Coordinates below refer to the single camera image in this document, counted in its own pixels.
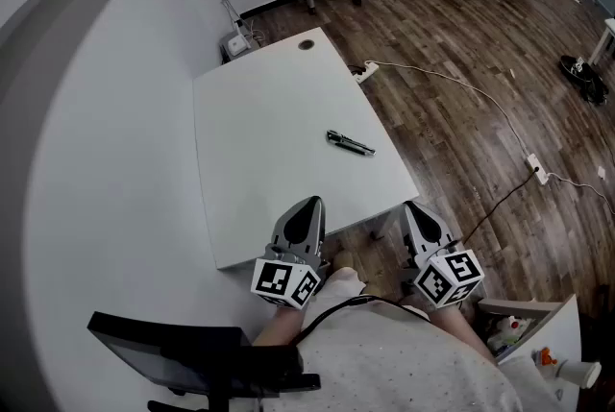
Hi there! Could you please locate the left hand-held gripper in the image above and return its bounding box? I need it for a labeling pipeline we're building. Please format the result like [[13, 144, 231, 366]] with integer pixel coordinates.
[[250, 196, 329, 310]]

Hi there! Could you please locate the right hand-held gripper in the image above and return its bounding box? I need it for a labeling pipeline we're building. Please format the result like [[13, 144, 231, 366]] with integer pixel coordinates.
[[401, 202, 486, 309]]

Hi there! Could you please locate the black folding knife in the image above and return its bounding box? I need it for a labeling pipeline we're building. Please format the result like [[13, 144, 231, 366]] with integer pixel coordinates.
[[326, 129, 378, 158]]

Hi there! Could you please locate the person's left forearm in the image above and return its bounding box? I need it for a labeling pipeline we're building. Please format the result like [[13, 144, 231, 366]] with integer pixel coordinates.
[[251, 303, 306, 348]]

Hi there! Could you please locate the person's right forearm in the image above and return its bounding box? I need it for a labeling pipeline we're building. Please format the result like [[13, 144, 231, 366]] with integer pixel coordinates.
[[426, 303, 497, 364]]

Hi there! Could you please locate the person's beige shoe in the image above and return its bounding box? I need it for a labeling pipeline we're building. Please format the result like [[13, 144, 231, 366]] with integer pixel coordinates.
[[332, 249, 357, 271]]

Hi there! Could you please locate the white bottle with red cap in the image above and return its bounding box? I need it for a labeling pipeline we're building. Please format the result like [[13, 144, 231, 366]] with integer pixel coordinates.
[[497, 315, 526, 340]]

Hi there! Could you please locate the white power strip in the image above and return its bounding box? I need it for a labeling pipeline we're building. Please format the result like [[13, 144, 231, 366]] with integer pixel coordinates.
[[353, 60, 381, 84], [526, 153, 551, 185]]

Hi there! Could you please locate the person's white speckled shirt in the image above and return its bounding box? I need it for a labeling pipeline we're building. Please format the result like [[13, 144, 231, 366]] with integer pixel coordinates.
[[258, 266, 526, 412]]

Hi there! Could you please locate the white open cabinet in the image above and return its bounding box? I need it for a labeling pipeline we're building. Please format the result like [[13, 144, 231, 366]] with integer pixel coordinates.
[[478, 293, 603, 412]]

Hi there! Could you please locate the black monitor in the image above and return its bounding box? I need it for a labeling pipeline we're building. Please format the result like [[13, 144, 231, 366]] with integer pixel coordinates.
[[86, 310, 323, 412]]

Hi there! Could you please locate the white paper cup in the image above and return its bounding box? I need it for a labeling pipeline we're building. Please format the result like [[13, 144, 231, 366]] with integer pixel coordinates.
[[555, 358, 603, 391]]

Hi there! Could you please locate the white stool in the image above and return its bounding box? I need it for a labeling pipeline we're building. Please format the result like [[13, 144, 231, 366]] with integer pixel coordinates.
[[587, 17, 615, 68]]

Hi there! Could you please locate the black floor cable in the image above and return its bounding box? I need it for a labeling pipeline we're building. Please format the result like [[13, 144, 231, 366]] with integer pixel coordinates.
[[461, 168, 540, 244]]

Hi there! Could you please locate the black headset cable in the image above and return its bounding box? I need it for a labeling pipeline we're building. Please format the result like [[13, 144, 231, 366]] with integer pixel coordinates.
[[293, 294, 432, 350]]

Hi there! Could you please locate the white power cable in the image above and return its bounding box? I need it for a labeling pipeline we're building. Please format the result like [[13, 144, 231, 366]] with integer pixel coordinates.
[[377, 61, 533, 158], [546, 171, 615, 210]]

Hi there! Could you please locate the black device with cables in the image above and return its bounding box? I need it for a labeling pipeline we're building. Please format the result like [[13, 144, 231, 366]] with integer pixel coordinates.
[[558, 54, 610, 107]]

